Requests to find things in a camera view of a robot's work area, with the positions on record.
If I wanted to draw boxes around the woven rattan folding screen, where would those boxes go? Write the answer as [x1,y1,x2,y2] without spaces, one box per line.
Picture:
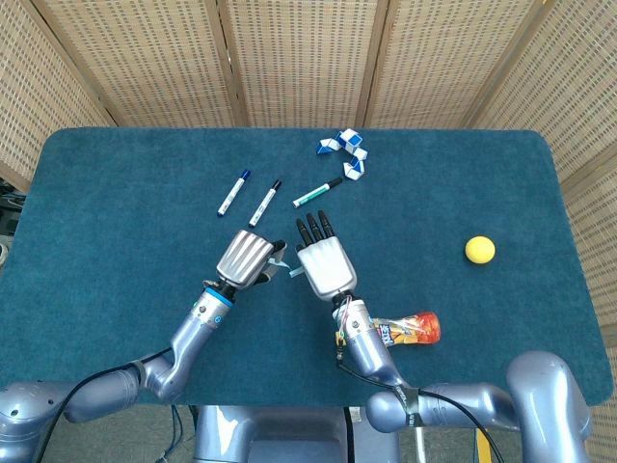
[0,0,617,463]

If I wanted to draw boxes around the green labelled black capped marker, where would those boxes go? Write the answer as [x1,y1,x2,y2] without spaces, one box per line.
[291,177,344,209]

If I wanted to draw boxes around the teal blue table cloth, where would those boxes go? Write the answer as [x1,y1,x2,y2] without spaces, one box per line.
[0,125,615,409]

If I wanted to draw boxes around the orange iced tea bottle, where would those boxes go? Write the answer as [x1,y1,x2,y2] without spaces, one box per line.
[369,311,442,349]

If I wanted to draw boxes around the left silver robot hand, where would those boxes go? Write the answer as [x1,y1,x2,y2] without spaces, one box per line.
[214,229,289,291]

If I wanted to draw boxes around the dark equipment clutter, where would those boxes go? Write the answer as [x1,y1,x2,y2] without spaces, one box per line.
[0,177,26,264]

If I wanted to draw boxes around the grey-blue robot torso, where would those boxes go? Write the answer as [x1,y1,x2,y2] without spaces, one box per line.
[191,403,402,463]

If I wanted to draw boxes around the yellow foam ball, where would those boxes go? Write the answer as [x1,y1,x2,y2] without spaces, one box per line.
[464,235,496,266]

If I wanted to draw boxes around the coloured right wrist wires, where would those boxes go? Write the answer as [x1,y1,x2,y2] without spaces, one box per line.
[332,295,354,349]

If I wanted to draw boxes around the blue capped whiteboard marker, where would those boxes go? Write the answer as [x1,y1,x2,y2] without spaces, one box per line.
[216,168,253,219]

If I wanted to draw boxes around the blue white snake puzzle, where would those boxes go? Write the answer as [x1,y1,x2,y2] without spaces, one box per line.
[316,127,370,183]

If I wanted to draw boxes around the black capped whiteboard marker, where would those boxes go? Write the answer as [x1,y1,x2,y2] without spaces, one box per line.
[248,178,283,229]

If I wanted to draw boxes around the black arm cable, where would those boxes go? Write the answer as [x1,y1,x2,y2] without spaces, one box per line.
[335,358,508,463]
[35,345,175,463]

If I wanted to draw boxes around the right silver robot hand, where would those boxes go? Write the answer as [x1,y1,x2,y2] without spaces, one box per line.
[294,208,360,302]

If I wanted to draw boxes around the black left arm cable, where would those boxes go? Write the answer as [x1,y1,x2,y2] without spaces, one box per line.
[35,345,175,463]

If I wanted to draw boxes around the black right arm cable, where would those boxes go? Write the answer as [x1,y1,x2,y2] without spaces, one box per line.
[335,358,508,463]

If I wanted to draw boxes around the blue cables under table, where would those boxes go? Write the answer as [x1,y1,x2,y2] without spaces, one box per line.
[156,404,195,463]

